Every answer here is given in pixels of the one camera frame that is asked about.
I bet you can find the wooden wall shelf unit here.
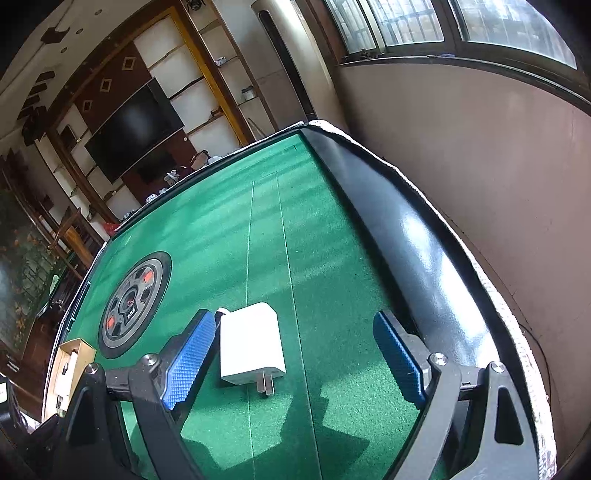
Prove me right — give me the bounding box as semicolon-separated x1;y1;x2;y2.
28;0;278;222

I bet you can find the window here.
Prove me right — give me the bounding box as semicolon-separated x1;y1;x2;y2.
323;0;580;70

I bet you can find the cardboard box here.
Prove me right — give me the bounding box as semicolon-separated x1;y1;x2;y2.
48;339;97;411

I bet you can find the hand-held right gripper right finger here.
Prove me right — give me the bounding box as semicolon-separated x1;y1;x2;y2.
373;310;546;480

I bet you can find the round grey table control panel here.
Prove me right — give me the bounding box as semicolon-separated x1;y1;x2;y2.
98;251;172;360

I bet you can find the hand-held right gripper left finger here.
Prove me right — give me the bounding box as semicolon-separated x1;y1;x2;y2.
60;308;218;480

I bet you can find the white item in cardboard box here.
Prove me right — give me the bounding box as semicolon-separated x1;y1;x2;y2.
59;351;79;398

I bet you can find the wooden chair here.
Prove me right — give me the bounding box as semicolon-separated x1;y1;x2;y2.
46;208;107;273

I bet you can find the black television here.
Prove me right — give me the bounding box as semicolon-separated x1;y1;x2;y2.
84;78;185;183

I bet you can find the white charger with prongs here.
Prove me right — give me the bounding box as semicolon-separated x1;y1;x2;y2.
219;302;288;397

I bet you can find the white tower air conditioner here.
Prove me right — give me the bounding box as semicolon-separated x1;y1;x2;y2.
250;0;335;139

